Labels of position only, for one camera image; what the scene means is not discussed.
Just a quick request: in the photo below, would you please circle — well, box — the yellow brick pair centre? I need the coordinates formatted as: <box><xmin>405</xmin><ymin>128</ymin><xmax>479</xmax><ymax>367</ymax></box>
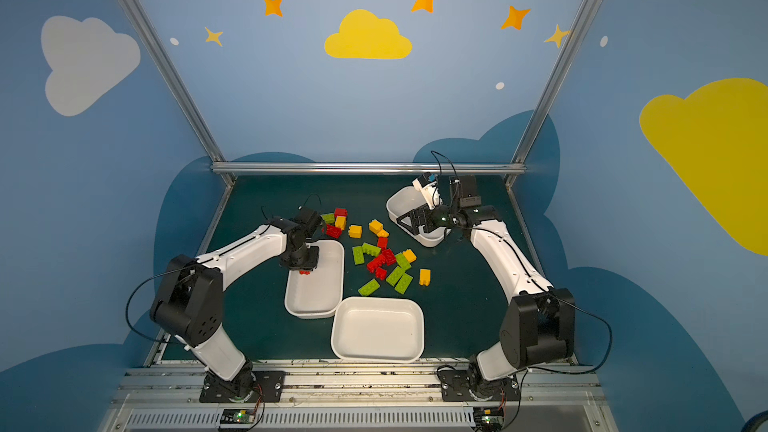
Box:
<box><xmin>368</xmin><ymin>219</ymin><xmax>389</xmax><ymax>238</ymax></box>

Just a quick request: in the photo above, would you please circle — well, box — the green brick upturned left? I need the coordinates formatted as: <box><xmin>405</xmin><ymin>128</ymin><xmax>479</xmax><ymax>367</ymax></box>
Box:
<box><xmin>352</xmin><ymin>246</ymin><xmax>365</xmax><ymax>265</ymax></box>

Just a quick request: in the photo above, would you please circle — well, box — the white tray back right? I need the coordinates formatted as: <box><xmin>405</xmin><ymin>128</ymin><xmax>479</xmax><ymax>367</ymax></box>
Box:
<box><xmin>385</xmin><ymin>186</ymin><xmax>451</xmax><ymax>248</ymax></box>

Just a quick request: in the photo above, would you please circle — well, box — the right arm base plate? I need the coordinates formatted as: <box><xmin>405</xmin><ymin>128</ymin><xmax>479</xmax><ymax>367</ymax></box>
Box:
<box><xmin>436</xmin><ymin>366</ymin><xmax>521</xmax><ymax>402</ymax></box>

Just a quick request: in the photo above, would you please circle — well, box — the controller board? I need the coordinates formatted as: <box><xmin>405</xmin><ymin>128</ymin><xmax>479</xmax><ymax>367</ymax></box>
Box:
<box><xmin>472</xmin><ymin>408</ymin><xmax>505</xmax><ymax>432</ymax></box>
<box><xmin>217</xmin><ymin>408</ymin><xmax>256</xmax><ymax>431</ymax></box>

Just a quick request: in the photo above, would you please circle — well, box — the aluminium frame left post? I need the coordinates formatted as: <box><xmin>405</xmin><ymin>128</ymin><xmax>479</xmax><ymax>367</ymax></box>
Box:
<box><xmin>117</xmin><ymin>0</ymin><xmax>225</xmax><ymax>162</ymax></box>

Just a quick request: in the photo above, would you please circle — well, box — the red small brick low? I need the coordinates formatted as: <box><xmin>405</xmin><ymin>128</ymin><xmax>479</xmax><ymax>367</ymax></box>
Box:
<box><xmin>375</xmin><ymin>267</ymin><xmax>388</xmax><ymax>280</ymax></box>

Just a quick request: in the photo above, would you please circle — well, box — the green brick low right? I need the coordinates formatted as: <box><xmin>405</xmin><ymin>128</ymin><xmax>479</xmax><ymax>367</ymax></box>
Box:
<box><xmin>394</xmin><ymin>273</ymin><xmax>413</xmax><ymax>295</ymax></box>

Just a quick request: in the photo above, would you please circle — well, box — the right controller board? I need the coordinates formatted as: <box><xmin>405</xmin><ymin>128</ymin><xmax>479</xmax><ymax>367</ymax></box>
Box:
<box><xmin>472</xmin><ymin>408</ymin><xmax>505</xmax><ymax>432</ymax></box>

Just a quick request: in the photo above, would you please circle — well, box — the green brick low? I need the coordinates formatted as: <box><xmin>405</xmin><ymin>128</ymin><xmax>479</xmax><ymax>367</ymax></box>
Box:
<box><xmin>394</xmin><ymin>273</ymin><xmax>413</xmax><ymax>295</ymax></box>
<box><xmin>386</xmin><ymin>266</ymin><xmax>405</xmax><ymax>287</ymax></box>
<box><xmin>358</xmin><ymin>279</ymin><xmax>380</xmax><ymax>297</ymax></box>

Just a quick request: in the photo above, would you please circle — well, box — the green studded brick centre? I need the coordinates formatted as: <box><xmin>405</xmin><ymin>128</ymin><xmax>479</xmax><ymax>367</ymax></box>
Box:
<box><xmin>395</xmin><ymin>253</ymin><xmax>411</xmax><ymax>271</ymax></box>

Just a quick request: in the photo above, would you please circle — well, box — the red long brick centre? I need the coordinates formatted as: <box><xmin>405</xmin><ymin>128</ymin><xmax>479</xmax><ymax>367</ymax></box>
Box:
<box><xmin>366</xmin><ymin>254</ymin><xmax>385</xmax><ymax>273</ymax></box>

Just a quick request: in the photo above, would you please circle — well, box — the aluminium frame post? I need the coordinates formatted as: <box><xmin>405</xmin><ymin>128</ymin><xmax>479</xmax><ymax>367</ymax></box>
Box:
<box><xmin>510</xmin><ymin>0</ymin><xmax>603</xmax><ymax>174</ymax></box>
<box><xmin>117</xmin><ymin>0</ymin><xmax>225</xmax><ymax>162</ymax></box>

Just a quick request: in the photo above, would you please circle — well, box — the white tray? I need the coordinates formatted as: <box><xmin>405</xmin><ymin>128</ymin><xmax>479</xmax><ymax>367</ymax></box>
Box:
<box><xmin>330</xmin><ymin>297</ymin><xmax>425</xmax><ymax>363</ymax></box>
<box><xmin>284</xmin><ymin>240</ymin><xmax>345</xmax><ymax>319</ymax></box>
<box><xmin>385</xmin><ymin>186</ymin><xmax>451</xmax><ymax>248</ymax></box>

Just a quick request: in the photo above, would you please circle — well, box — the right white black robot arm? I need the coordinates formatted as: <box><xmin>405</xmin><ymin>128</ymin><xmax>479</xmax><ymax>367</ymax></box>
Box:
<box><xmin>386</xmin><ymin>173</ymin><xmax>575</xmax><ymax>382</ymax></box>

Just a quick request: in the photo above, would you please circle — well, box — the red square brick centre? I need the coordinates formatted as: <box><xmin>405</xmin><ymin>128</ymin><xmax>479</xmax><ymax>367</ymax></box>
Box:
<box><xmin>381</xmin><ymin>249</ymin><xmax>397</xmax><ymax>266</ymax></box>

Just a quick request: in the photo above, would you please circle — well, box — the left controller board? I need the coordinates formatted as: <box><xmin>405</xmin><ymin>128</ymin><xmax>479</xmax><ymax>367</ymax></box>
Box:
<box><xmin>217</xmin><ymin>408</ymin><xmax>256</xmax><ymax>431</ymax></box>

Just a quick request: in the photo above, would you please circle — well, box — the white tray front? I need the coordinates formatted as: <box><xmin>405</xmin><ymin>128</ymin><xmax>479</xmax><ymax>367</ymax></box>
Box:
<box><xmin>330</xmin><ymin>297</ymin><xmax>425</xmax><ymax>363</ymax></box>

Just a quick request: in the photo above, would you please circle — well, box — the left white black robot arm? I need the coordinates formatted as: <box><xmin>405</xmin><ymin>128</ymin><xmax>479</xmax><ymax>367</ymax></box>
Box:
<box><xmin>149</xmin><ymin>207</ymin><xmax>324</xmax><ymax>384</ymax></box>

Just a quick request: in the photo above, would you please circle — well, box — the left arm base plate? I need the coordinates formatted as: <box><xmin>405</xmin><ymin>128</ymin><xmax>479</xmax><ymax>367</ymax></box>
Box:
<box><xmin>199</xmin><ymin>369</ymin><xmax>286</xmax><ymax>404</ymax></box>

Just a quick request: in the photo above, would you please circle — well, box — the white tray left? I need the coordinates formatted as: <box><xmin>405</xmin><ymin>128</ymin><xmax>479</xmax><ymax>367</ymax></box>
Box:
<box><xmin>284</xmin><ymin>240</ymin><xmax>345</xmax><ymax>319</ymax></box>

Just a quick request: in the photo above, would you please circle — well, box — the aluminium frame right post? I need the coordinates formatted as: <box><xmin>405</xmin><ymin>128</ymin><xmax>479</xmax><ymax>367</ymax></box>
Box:
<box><xmin>510</xmin><ymin>0</ymin><xmax>603</xmax><ymax>174</ymax></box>

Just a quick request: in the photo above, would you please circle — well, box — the green brick low left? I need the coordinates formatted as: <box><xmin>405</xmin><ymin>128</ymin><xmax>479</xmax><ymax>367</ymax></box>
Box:
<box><xmin>358</xmin><ymin>279</ymin><xmax>380</xmax><ymax>297</ymax></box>

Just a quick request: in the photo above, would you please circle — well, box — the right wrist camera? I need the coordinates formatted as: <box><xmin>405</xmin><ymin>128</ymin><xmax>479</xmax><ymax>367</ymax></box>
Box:
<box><xmin>412</xmin><ymin>172</ymin><xmax>442</xmax><ymax>210</ymax></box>

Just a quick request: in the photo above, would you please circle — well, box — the aluminium front rail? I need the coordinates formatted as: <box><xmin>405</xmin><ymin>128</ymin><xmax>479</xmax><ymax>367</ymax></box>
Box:
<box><xmin>99</xmin><ymin>358</ymin><xmax>618</xmax><ymax>431</ymax></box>

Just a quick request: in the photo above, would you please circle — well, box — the green brick low middle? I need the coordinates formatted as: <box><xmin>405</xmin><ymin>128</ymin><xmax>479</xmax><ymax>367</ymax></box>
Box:
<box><xmin>386</xmin><ymin>266</ymin><xmax>405</xmax><ymax>287</ymax></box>

